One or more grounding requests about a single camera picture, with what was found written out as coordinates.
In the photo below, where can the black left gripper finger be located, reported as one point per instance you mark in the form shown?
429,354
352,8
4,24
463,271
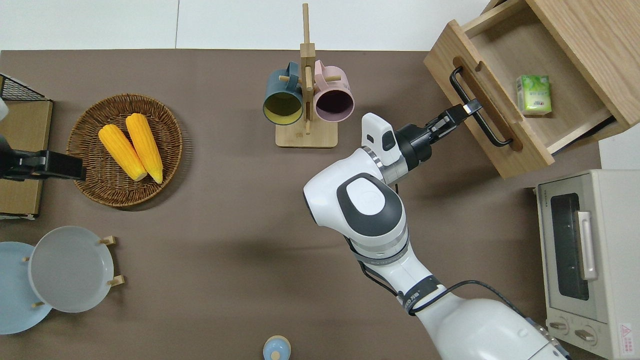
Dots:
67,166

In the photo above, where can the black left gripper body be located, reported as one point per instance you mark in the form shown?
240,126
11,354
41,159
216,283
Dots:
22,162

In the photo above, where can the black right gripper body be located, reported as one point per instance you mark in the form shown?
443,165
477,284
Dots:
415,145

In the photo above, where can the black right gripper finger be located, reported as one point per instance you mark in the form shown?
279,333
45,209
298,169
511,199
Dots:
462,110
446,132

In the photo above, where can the light wooden drawer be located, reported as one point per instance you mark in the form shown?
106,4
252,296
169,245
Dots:
505,145

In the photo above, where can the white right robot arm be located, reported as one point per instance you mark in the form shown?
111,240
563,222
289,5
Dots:
380,215

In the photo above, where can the brown wicker basket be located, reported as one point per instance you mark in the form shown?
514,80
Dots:
95,185

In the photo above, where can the yellow corn cob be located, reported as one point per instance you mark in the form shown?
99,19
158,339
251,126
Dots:
145,147
122,152

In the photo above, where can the green tissue pack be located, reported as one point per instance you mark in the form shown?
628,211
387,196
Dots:
534,95

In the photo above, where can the pink mug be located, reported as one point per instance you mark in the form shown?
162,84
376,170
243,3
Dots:
334,102

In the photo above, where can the grey plate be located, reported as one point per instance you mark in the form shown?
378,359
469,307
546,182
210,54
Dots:
70,270

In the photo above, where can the wooden mug rack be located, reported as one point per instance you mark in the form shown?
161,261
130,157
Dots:
306,136

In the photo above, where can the wooden plate rack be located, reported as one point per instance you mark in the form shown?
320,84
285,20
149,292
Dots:
116,281

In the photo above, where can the dark blue mug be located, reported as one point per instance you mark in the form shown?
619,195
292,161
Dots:
283,107

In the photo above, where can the light blue plate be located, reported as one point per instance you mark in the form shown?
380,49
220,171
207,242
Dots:
15,300

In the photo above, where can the light wooden cabinet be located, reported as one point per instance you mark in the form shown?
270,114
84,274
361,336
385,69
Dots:
595,45

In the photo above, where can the brown table mat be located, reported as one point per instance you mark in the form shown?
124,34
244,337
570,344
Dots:
240,250

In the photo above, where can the white toaster oven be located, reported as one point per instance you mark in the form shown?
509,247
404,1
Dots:
600,260

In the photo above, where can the light blue round button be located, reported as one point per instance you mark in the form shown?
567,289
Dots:
276,349

